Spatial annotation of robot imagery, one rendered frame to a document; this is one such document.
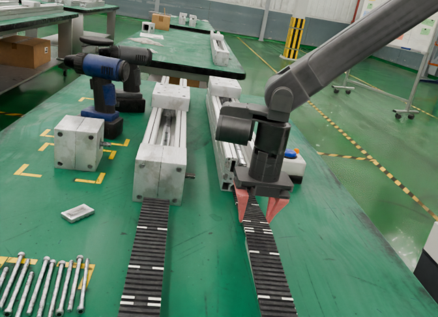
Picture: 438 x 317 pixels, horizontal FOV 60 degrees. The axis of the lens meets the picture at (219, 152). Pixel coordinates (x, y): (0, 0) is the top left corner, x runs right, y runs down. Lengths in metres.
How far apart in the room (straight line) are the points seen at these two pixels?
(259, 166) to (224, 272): 0.19
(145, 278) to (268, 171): 0.27
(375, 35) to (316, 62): 0.09
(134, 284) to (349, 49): 0.47
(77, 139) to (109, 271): 0.36
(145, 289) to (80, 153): 0.44
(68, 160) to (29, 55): 3.66
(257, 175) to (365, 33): 0.29
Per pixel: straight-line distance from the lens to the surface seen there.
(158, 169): 0.76
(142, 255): 0.60
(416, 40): 6.34
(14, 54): 4.59
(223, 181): 0.87
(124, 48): 1.32
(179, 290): 0.60
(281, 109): 0.62
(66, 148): 0.90
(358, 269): 0.75
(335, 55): 0.64
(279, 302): 0.57
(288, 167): 0.98
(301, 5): 10.97
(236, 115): 0.65
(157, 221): 0.68
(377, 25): 0.65
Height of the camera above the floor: 1.18
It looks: 21 degrees down
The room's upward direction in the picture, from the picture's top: 10 degrees clockwise
